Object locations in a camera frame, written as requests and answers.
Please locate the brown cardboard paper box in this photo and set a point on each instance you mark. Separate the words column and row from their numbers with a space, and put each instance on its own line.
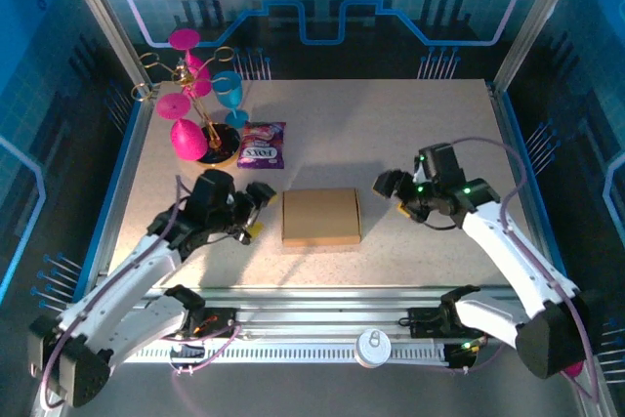
column 322, row 217

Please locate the red dome with white rim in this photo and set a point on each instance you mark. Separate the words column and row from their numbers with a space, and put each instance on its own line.
column 575, row 368

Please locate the pink plastic goblet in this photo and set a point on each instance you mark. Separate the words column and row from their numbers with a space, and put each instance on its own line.
column 184, row 39
column 188, row 141

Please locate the small controller board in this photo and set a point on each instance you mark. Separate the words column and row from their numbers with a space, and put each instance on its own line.
column 188, row 351
column 461, row 353

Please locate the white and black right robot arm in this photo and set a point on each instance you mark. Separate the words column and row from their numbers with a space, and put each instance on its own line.
column 517, row 261

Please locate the purple candy bag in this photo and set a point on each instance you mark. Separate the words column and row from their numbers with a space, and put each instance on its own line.
column 262, row 146

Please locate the aluminium side rail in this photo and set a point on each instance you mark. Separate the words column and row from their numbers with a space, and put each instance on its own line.
column 508, row 119
column 127, row 153

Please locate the aluminium frame cross rail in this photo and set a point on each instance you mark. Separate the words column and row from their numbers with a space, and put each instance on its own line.
column 317, row 309

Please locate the blue plastic goblet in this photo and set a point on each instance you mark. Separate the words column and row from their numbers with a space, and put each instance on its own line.
column 229, row 92

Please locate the white pull-tab can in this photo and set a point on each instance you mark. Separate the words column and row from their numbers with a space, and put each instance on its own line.
column 372, row 348

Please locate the aluminium frame post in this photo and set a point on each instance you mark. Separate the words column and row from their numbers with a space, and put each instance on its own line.
column 100, row 9
column 542, row 12

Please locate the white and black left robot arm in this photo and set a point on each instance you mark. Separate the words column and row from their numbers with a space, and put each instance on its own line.
column 117, row 285

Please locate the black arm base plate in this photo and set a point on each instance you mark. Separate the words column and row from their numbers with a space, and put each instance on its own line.
column 220, row 321
column 425, row 321

